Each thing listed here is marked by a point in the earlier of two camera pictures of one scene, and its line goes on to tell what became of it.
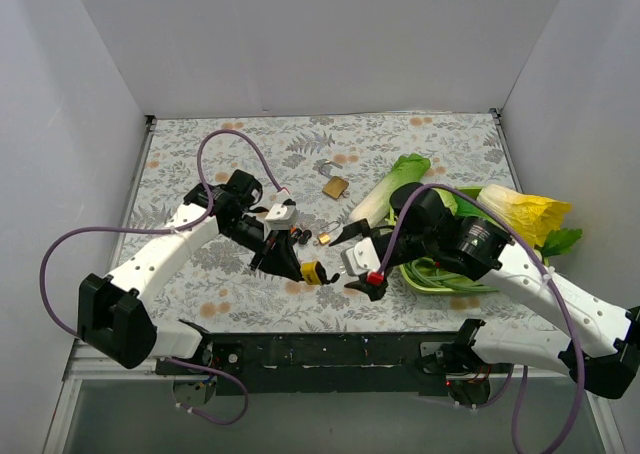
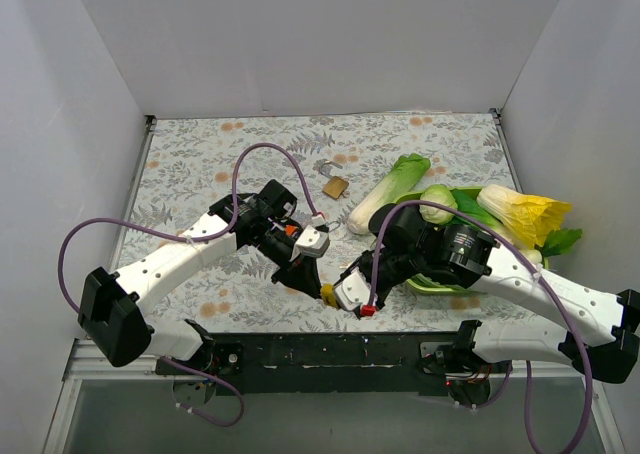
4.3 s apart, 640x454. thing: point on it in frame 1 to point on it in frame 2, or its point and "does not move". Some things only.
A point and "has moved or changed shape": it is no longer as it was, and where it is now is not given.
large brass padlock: (335, 186) does not move
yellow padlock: (310, 274) has moved or changed shape
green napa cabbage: (408, 169) does not move
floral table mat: (325, 165) does not move
